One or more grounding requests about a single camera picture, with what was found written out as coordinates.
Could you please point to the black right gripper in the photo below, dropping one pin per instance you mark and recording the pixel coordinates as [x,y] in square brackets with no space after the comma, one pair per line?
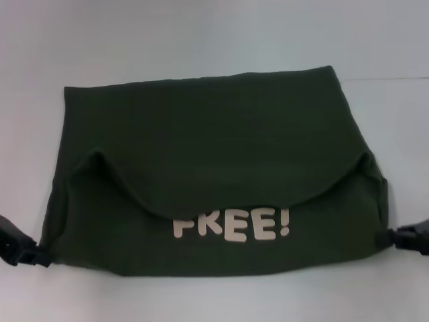
[415,236]

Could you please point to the dark green shirt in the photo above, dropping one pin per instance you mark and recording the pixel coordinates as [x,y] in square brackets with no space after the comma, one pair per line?
[214,134]

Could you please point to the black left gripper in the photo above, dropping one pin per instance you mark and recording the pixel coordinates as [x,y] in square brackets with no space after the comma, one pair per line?
[11,241]

